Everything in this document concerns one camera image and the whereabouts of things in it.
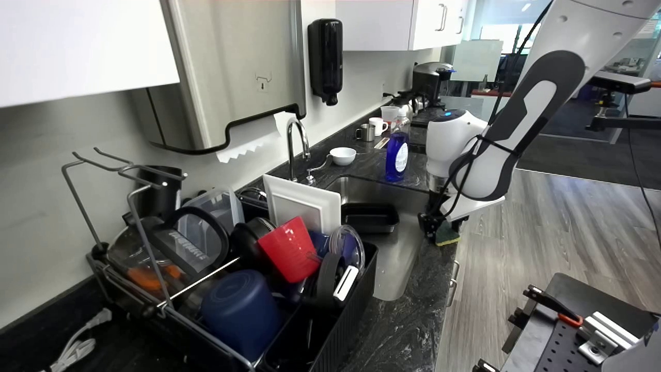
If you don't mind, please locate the green and yellow sponge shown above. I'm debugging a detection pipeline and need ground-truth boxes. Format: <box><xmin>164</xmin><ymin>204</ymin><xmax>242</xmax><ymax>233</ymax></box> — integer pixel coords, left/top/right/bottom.
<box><xmin>431</xmin><ymin>230</ymin><xmax>462</xmax><ymax>248</ymax></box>

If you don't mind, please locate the black dish rack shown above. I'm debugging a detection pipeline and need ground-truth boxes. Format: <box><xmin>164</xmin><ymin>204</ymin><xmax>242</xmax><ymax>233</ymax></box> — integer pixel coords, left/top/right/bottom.
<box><xmin>59</xmin><ymin>146</ymin><xmax>379</xmax><ymax>372</ymax></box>

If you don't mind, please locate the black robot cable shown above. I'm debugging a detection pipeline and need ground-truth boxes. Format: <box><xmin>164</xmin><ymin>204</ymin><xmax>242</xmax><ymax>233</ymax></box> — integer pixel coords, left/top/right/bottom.
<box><xmin>439</xmin><ymin>0</ymin><xmax>555</xmax><ymax>224</ymax></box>

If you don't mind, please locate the red plastic cup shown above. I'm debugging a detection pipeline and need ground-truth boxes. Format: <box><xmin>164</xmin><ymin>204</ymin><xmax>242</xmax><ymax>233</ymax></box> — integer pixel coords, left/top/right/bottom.
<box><xmin>256</xmin><ymin>216</ymin><xmax>322</xmax><ymax>288</ymax></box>

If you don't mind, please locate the stainless steel sink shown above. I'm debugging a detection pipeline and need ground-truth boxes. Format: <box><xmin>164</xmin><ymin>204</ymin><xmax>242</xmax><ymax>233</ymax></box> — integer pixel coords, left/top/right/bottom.
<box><xmin>235</xmin><ymin>174</ymin><xmax>441</xmax><ymax>305</ymax></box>

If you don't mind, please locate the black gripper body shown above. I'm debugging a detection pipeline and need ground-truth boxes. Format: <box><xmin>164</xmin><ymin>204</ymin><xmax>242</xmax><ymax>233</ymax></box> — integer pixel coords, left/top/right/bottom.
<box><xmin>420</xmin><ymin>200</ymin><xmax>456</xmax><ymax>225</ymax></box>

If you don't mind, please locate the black rimmed glass lid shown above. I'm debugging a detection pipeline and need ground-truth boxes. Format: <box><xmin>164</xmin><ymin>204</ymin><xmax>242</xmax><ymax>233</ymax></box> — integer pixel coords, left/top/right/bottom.
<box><xmin>166</xmin><ymin>204</ymin><xmax>234</xmax><ymax>276</ymax></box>

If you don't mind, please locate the white power cable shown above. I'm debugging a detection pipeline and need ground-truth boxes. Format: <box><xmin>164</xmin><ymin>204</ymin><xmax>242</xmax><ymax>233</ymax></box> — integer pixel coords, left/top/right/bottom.
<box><xmin>43</xmin><ymin>305</ymin><xmax>113</xmax><ymax>372</ymax></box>

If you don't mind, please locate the blue cup on counter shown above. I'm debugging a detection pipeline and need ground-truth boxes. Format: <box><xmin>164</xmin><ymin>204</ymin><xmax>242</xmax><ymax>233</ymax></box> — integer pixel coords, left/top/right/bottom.
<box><xmin>381</xmin><ymin>131</ymin><xmax>413</xmax><ymax>185</ymax></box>

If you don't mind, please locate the black utensil cup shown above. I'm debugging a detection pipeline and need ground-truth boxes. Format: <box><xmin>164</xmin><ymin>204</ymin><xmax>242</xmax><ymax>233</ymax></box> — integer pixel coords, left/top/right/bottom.
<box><xmin>129</xmin><ymin>164</ymin><xmax>185</xmax><ymax>224</ymax></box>

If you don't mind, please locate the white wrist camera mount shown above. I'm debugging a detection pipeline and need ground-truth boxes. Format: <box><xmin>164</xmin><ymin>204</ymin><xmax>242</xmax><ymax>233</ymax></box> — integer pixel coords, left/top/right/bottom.
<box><xmin>445</xmin><ymin>195</ymin><xmax>508</xmax><ymax>224</ymax></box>

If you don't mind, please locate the white upper cabinet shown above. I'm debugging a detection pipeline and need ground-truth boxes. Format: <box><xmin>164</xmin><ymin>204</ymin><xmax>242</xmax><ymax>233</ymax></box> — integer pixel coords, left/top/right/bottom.
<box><xmin>0</xmin><ymin>0</ymin><xmax>181</xmax><ymax>112</ymax></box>
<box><xmin>298</xmin><ymin>0</ymin><xmax>477</xmax><ymax>51</ymax></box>

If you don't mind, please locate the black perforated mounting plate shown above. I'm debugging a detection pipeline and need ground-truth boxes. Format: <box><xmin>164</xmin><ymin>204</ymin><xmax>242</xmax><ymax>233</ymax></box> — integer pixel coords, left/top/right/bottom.
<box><xmin>499</xmin><ymin>272</ymin><xmax>661</xmax><ymax>372</ymax></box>

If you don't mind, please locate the black coffee machine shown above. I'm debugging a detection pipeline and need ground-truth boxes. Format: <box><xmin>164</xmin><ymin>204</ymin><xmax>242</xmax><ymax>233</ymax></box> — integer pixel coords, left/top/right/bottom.
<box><xmin>411</xmin><ymin>61</ymin><xmax>456</xmax><ymax>109</ymax></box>

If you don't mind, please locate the black wall soap dispenser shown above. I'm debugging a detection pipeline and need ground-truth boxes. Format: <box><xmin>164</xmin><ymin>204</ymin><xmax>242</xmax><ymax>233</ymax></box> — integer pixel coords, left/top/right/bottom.
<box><xmin>305</xmin><ymin>16</ymin><xmax>345</xmax><ymax>107</ymax></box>

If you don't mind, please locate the white paper towel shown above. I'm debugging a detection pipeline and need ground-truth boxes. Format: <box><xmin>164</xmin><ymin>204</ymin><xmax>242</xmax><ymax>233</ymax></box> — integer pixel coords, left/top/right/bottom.
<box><xmin>214</xmin><ymin>112</ymin><xmax>298</xmax><ymax>165</ymax></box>

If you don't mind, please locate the white mug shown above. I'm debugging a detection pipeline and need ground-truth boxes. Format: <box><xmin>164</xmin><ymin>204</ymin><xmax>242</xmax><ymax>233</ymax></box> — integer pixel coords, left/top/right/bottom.
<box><xmin>368</xmin><ymin>116</ymin><xmax>390</xmax><ymax>139</ymax></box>

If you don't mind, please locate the white board panel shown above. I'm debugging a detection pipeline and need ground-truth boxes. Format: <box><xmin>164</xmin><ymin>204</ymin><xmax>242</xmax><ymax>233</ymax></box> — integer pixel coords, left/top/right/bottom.
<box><xmin>450</xmin><ymin>38</ymin><xmax>504</xmax><ymax>83</ymax></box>

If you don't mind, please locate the clear plastic container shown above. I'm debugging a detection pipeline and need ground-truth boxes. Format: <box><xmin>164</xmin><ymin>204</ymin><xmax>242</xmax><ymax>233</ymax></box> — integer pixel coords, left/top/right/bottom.
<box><xmin>181</xmin><ymin>189</ymin><xmax>244</xmax><ymax>233</ymax></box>

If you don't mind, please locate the black workbench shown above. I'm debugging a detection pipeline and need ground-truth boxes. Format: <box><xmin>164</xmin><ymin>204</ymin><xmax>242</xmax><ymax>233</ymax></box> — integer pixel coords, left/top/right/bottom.
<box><xmin>587</xmin><ymin>71</ymin><xmax>661</xmax><ymax>133</ymax></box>

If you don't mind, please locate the white ceramic bowl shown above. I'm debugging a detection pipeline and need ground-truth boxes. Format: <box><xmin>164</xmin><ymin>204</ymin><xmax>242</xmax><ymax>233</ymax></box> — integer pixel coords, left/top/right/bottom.
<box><xmin>327</xmin><ymin>144</ymin><xmax>359</xmax><ymax>168</ymax></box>

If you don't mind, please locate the stainless steel cup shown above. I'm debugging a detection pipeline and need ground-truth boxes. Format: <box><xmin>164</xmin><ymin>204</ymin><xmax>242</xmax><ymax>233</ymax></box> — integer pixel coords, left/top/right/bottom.
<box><xmin>355</xmin><ymin>122</ymin><xmax>377</xmax><ymax>144</ymax></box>

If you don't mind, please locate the blue plastic bowl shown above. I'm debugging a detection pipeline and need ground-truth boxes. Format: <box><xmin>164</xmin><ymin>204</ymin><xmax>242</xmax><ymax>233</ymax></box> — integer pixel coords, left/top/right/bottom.
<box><xmin>200</xmin><ymin>269</ymin><xmax>285</xmax><ymax>359</ymax></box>

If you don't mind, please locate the black clamp orange handle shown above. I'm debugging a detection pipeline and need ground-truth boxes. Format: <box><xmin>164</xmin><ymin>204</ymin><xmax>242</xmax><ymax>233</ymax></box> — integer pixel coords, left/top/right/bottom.
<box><xmin>523</xmin><ymin>286</ymin><xmax>587</xmax><ymax>328</ymax></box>

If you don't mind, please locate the silver aluminium bracket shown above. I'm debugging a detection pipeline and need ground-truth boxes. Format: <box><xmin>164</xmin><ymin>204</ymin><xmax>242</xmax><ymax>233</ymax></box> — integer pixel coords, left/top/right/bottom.
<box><xmin>576</xmin><ymin>310</ymin><xmax>643</xmax><ymax>367</ymax></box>

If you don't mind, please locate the white rectangular plate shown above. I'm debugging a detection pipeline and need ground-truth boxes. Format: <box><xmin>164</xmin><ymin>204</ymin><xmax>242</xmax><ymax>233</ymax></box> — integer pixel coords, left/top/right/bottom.
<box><xmin>259</xmin><ymin>174</ymin><xmax>345</xmax><ymax>236</ymax></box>

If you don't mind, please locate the chrome sink faucet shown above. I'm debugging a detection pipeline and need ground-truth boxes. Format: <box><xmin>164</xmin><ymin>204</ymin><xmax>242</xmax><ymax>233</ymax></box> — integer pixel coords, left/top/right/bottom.
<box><xmin>285</xmin><ymin>121</ymin><xmax>329</xmax><ymax>187</ymax></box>

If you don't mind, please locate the orange utensil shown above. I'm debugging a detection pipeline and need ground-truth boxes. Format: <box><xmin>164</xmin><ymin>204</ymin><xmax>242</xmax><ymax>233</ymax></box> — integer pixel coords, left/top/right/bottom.
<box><xmin>125</xmin><ymin>265</ymin><xmax>184</xmax><ymax>293</ymax></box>

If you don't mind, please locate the steel paper towel dispenser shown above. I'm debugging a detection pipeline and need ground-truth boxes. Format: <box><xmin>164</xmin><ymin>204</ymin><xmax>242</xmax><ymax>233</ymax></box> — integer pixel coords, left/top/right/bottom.
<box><xmin>129</xmin><ymin>0</ymin><xmax>308</xmax><ymax>156</ymax></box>

